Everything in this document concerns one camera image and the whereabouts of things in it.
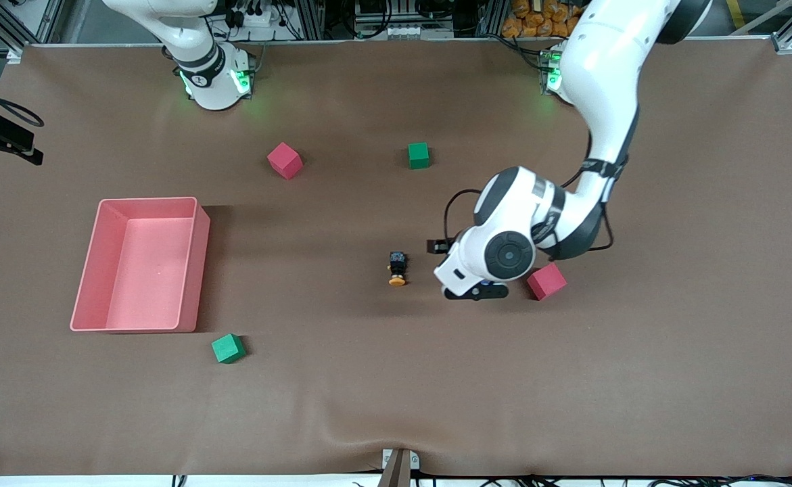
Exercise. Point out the white power strip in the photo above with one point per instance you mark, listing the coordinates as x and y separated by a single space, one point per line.
253 17

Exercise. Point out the green foam cube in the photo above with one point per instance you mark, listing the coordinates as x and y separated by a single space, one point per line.
227 349
418 155

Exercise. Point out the brown table cover mat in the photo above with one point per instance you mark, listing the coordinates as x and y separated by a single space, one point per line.
396 392

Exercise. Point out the yellow capped push button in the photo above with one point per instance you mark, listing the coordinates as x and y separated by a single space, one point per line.
398 267

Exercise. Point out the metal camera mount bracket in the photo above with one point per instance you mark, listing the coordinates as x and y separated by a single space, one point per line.
401 470

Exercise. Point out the pink plastic tray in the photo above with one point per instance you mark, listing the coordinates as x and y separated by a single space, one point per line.
145 284

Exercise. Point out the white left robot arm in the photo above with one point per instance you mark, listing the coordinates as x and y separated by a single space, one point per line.
605 81

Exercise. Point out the pink foam cube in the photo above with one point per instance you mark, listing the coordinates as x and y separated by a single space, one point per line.
284 161
550 284

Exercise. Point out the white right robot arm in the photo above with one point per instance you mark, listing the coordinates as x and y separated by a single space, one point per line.
213 81

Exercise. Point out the pile of orange toys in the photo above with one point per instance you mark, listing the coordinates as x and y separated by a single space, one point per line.
531 20

